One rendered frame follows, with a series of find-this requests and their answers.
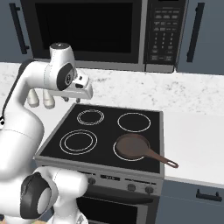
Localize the black glass oven door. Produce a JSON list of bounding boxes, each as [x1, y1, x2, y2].
[[74, 194, 161, 224]]

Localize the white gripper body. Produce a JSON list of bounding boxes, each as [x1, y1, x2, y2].
[[47, 83, 95, 101]]

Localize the black glass hob stove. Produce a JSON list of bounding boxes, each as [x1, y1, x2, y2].
[[33, 102, 165, 224]]

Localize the black cupboard door handle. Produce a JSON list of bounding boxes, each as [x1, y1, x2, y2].
[[9, 2, 31, 55], [185, 2, 206, 63]]

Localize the black and steel microwave oven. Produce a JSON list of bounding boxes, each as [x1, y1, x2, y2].
[[19, 0, 188, 74]]

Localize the dark oven door handle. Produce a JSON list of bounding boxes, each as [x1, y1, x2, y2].
[[86, 186, 161, 206]]

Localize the grey-blue drawer front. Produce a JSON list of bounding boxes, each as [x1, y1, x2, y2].
[[155, 178, 224, 224]]

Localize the black drawer handle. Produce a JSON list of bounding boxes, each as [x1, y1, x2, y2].
[[195, 188, 223, 203]]

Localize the grey-blue cupboard door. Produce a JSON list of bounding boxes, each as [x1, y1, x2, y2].
[[0, 0, 33, 64], [176, 0, 224, 76]]

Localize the brown frying pan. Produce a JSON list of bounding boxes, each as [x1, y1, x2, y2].
[[115, 133, 179, 170]]

